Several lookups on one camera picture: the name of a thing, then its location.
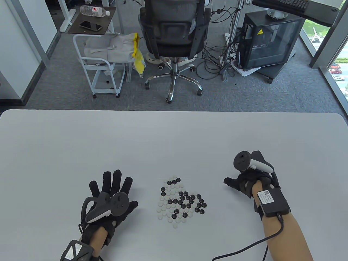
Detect person's left hand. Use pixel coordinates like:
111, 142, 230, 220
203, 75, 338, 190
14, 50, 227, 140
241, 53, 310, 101
79, 170, 138, 246

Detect person's right hand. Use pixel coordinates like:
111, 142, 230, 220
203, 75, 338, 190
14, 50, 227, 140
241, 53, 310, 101
223, 170, 280, 199

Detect pile of mixed go stones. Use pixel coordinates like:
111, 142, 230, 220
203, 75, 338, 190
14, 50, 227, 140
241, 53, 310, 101
156, 175, 207, 229

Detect person's right forearm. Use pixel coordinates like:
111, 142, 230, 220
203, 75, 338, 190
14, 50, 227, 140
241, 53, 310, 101
251, 182, 313, 261

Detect black and white left controller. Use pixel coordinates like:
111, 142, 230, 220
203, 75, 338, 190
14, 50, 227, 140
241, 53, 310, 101
81, 192, 130, 224

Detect black and white controller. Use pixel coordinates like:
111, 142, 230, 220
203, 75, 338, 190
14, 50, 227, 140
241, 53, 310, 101
233, 150, 274, 173
81, 192, 130, 224

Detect black and white right controller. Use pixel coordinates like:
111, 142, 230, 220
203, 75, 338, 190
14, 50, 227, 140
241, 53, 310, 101
233, 150, 274, 173

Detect white papers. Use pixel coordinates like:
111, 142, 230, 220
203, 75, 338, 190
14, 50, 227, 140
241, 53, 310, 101
231, 60, 261, 76

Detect black wheeled platform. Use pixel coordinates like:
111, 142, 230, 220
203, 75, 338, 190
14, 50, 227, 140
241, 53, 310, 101
257, 58, 295, 84

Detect white rolling cart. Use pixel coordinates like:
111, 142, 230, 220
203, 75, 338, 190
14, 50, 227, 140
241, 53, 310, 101
73, 34, 126, 99

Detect yellow plastic bag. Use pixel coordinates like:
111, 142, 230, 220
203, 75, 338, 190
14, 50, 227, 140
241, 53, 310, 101
132, 33, 146, 79

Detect black computer case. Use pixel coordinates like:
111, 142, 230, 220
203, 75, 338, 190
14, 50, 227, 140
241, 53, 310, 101
238, 11, 305, 72

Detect grey fabric bag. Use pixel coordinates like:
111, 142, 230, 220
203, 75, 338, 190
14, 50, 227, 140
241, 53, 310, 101
84, 34, 136, 64

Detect grey window pillar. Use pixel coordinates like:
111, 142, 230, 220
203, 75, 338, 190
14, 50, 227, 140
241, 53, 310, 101
309, 0, 348, 70

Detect black mesh office chair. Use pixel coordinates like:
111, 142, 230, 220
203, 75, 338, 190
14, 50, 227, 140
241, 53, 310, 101
139, 0, 212, 105

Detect black smartphone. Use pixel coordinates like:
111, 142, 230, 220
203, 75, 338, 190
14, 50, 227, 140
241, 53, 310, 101
79, 21, 103, 31

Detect round silver stand base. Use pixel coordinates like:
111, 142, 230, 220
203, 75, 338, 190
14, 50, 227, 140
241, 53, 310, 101
266, 8, 288, 20

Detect brown side table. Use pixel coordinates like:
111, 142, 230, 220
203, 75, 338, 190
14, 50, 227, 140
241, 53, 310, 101
67, 6, 117, 35

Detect white desk leg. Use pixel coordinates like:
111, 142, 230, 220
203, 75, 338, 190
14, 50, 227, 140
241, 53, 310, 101
58, 0, 77, 33

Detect black keyboard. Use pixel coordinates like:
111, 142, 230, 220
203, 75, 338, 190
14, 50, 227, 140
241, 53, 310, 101
268, 0, 310, 13

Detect clear plastic water bottle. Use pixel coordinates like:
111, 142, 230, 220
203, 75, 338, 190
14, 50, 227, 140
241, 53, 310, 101
80, 5, 111, 17

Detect black wrist strap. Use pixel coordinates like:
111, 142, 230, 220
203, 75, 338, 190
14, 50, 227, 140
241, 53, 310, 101
253, 198, 264, 220

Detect black labelled wrist camera box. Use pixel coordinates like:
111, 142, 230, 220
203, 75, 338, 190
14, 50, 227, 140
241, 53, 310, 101
257, 188, 291, 217

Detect black wrist box cable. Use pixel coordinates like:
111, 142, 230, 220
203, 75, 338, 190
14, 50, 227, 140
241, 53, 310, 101
212, 213, 284, 261

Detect black patterned wrist camera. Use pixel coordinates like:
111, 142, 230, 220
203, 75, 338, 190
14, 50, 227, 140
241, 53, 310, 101
60, 240, 95, 261

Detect aluminium frame post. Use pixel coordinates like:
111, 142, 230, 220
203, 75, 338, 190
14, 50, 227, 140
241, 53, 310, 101
222, 0, 244, 82

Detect tangle of black floor cables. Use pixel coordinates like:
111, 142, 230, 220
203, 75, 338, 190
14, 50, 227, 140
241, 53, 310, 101
196, 5, 242, 80

